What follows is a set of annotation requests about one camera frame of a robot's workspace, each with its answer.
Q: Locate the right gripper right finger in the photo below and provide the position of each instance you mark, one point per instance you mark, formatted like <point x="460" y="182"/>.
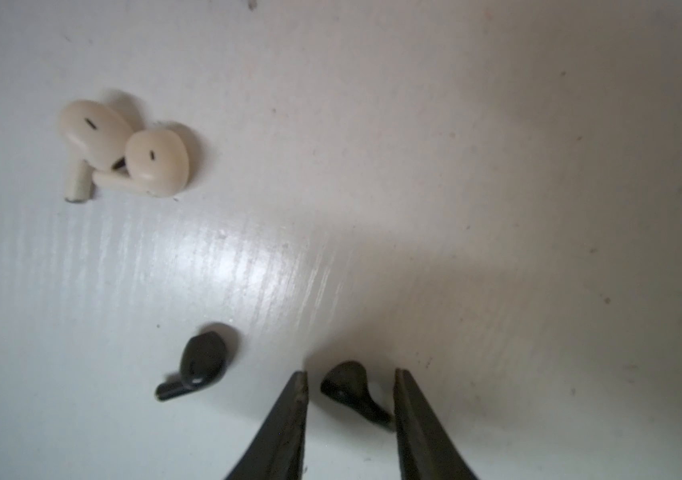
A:
<point x="425" y="449"/>

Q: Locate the beige earbud pair front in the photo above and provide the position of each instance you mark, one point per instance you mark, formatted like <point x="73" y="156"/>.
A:
<point x="157" y="164"/>

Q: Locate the black earbud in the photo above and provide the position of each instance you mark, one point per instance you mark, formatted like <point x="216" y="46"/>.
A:
<point x="347" y="384"/>
<point x="203" y="362"/>

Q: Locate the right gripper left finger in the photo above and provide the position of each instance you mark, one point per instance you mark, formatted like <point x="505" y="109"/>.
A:
<point x="277" y="450"/>

